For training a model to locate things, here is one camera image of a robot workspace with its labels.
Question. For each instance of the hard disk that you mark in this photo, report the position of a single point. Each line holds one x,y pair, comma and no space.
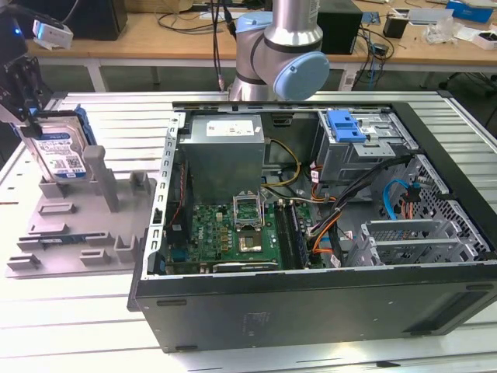
58,151

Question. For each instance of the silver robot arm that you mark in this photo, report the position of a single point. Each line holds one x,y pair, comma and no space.
287,31

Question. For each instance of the silver disk bay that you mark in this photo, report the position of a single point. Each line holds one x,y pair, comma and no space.
407,229

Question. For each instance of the wooden desk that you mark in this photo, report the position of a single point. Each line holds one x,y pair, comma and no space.
155,50

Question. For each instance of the grey parts rack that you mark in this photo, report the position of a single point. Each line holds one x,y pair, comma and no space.
77,217

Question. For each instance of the grey power supply unit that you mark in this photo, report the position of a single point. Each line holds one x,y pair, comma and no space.
221,167

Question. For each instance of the green motherboard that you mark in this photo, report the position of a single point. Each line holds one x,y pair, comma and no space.
209,229

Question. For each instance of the locking lever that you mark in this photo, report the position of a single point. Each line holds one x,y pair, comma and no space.
264,210

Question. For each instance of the CPU socket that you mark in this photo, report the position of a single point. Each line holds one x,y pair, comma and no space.
251,242

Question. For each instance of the graphics card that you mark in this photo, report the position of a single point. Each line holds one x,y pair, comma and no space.
244,267

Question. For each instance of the black RAM slot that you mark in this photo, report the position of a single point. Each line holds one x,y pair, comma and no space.
290,241
280,233

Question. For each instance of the black computer tower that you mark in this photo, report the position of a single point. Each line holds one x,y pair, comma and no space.
339,31

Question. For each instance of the silver drive cage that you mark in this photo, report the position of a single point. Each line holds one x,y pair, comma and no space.
338,159

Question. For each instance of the blue drive cage latch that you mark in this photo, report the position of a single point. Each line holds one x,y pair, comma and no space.
345,126

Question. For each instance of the black open PC case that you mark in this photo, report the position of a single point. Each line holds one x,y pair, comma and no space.
310,311

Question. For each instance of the small black box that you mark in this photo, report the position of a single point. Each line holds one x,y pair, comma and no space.
395,26

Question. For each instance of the blue cardboard box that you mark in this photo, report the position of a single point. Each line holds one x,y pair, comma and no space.
471,9

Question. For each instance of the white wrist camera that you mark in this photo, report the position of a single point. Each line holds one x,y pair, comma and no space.
52,34

